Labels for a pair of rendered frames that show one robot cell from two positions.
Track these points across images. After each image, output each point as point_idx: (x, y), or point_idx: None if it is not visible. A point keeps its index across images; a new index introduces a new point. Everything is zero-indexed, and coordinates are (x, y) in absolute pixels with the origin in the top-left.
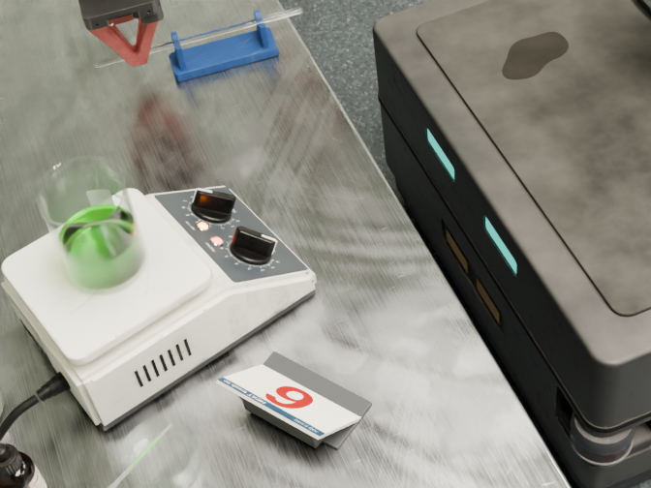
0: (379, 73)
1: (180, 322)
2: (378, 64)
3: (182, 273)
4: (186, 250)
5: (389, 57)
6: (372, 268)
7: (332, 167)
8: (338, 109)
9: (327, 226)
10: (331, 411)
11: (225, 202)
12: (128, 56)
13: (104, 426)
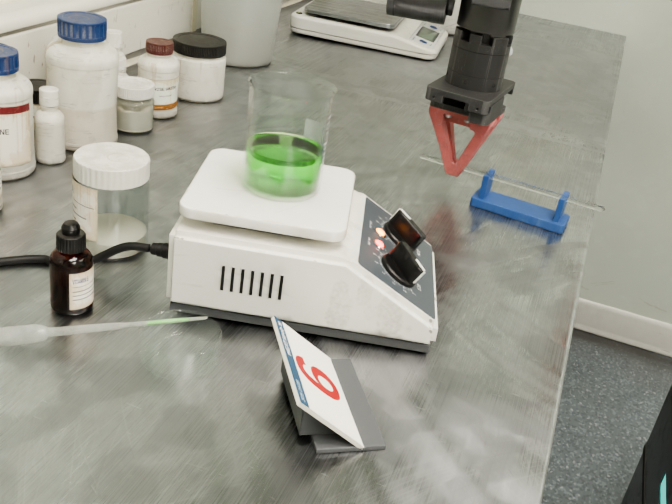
0: (656, 423)
1: (287, 255)
2: (659, 415)
3: (321, 219)
4: (342, 212)
5: (671, 407)
6: (495, 373)
7: (533, 304)
8: (575, 282)
9: (488, 328)
10: (342, 417)
11: (413, 234)
12: (446, 160)
13: (171, 303)
